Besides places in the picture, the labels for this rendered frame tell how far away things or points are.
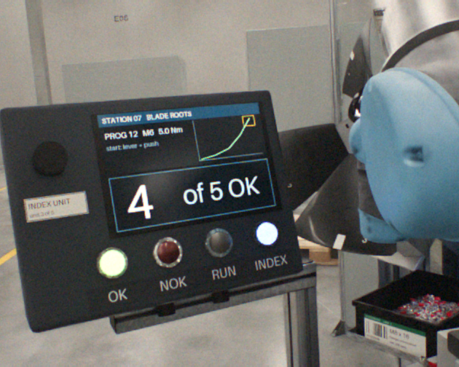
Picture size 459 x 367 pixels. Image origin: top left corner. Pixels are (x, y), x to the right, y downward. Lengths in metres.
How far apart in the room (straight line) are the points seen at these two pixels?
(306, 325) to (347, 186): 0.56
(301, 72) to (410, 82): 6.30
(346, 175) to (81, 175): 0.79
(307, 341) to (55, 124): 0.38
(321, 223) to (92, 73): 7.48
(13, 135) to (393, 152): 0.30
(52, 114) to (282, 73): 6.19
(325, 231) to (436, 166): 0.81
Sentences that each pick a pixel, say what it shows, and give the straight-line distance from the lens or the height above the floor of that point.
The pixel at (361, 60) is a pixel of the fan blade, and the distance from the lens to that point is 1.46.
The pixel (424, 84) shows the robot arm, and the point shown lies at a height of 1.25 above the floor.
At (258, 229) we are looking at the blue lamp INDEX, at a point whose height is 1.12.
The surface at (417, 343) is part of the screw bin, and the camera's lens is 0.93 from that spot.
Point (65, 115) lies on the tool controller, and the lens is 0.48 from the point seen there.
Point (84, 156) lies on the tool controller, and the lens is 0.48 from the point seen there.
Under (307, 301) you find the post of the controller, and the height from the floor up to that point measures 1.01.
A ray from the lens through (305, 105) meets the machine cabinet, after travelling 6.65.
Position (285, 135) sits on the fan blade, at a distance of 1.44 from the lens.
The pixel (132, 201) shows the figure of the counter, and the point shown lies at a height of 1.16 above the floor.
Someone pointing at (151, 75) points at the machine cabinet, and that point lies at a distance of 8.26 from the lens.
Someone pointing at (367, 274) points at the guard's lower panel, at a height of 0.38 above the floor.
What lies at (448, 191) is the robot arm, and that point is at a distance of 0.33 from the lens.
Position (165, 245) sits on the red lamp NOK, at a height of 1.12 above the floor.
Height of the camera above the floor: 1.25
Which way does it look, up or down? 9 degrees down
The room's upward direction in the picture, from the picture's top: 4 degrees counter-clockwise
